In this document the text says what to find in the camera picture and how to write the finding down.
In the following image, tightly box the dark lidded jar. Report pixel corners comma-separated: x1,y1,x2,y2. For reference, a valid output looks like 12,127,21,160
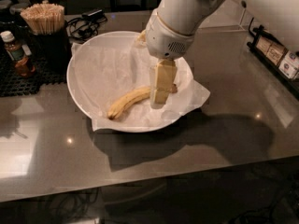
0,0,29,32

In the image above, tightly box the small brown sauce bottle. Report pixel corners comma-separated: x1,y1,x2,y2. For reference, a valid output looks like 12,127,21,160
1,31,36,78

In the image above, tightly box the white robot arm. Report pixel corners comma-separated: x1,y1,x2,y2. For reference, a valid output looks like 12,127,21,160
144,0,299,63

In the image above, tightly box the yellow banana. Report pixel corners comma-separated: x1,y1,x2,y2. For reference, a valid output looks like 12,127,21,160
107,84,178,119

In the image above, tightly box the white paper liner sheet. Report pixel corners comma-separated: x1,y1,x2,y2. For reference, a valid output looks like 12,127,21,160
70,19,211,133

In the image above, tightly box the black stick holder cup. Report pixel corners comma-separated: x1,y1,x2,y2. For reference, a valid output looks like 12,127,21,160
34,27,72,74

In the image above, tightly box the black wire condiment rack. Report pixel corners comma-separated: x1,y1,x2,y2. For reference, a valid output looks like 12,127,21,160
247,20,299,99

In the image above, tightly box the black power adapter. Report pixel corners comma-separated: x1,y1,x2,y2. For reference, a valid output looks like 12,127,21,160
81,9,104,20

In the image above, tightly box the large white bowl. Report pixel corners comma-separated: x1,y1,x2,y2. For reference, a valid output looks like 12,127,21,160
66,30,195,133

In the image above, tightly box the bundle of wooden stir sticks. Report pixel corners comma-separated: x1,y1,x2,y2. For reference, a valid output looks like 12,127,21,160
21,3,64,35

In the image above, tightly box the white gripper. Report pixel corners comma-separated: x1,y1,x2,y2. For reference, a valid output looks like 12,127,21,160
135,9,194,109

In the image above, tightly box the black coiled power cable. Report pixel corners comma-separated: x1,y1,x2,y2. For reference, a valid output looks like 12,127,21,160
66,16,108,42

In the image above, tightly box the black rubber grid mat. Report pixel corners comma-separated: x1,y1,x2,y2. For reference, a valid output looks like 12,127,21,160
0,49,66,97

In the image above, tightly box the clear acrylic sign holder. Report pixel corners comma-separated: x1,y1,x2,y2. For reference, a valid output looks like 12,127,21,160
184,0,246,77

